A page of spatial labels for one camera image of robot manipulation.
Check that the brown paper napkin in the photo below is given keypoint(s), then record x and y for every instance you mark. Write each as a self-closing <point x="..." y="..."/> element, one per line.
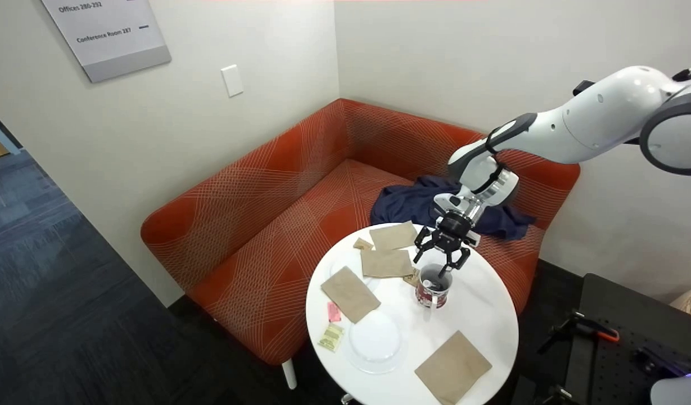
<point x="386" y="263"/>
<point x="350" y="294"/>
<point x="452" y="368"/>
<point x="393" y="235"/>

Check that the orange patterned sofa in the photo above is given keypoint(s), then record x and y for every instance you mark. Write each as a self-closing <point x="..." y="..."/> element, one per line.
<point x="250" y="225"/>

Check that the dark blue cloth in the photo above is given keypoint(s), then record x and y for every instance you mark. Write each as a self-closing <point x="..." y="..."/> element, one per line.
<point x="404" y="202"/>

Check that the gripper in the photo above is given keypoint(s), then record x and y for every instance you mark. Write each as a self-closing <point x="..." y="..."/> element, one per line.
<point x="453" y="228"/>

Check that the grey wall sign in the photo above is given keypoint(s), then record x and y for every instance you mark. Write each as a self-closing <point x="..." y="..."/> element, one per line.
<point x="112" y="34"/>

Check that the red and white mug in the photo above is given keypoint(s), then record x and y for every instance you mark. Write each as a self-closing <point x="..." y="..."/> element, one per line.
<point x="434" y="288"/>

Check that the small brown sachet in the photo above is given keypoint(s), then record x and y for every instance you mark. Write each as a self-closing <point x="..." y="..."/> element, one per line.
<point x="362" y="244"/>

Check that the pink sachet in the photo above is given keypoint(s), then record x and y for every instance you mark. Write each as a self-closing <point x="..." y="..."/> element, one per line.
<point x="333" y="312"/>

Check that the yellow sachet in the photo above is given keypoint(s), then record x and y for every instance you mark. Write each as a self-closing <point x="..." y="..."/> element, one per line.
<point x="331" y="337"/>

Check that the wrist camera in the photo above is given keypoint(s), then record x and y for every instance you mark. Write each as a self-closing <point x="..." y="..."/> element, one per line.
<point x="472" y="238"/>

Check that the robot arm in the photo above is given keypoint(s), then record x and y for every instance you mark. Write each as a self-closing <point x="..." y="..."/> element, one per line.
<point x="593" y="121"/>

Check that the white wall switch plate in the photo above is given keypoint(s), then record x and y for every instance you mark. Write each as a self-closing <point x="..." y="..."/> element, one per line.
<point x="232" y="80"/>

